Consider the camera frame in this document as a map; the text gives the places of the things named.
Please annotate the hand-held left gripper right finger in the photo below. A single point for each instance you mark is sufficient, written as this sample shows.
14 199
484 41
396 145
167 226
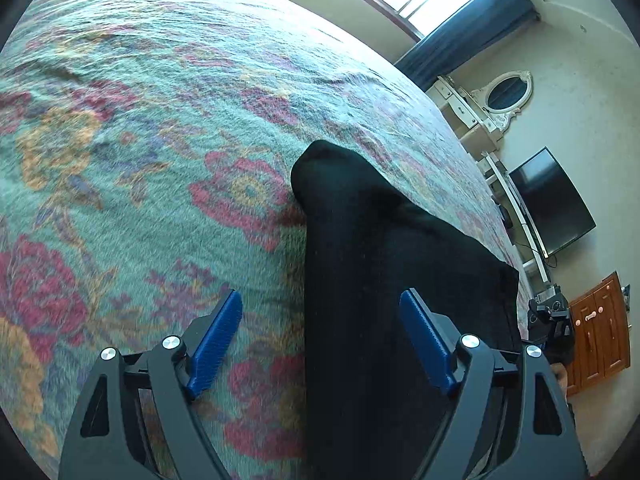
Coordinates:
425 340

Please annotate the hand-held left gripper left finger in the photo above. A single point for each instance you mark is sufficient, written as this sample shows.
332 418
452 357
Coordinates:
216 345

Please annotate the black pants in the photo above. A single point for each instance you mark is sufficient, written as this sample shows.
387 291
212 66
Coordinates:
375 260

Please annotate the person's right forearm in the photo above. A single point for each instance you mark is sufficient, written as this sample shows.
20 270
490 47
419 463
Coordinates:
560 377

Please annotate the wooden cabinet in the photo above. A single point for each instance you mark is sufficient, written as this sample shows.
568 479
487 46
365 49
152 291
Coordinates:
600 335

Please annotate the white media cabinet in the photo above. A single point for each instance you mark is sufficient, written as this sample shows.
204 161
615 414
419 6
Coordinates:
520 230

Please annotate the black television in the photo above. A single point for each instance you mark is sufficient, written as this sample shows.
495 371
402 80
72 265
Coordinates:
555 200

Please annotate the floral bedspread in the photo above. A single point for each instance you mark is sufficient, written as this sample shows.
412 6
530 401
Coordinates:
150 135

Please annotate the white vanity dresser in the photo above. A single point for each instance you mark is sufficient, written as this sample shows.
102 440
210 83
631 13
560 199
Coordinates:
462 110

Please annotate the oval white-framed mirror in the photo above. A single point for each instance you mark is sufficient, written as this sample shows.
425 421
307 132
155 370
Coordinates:
506 95

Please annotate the dark blue curtain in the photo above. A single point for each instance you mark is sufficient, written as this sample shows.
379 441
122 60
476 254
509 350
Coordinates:
465 30

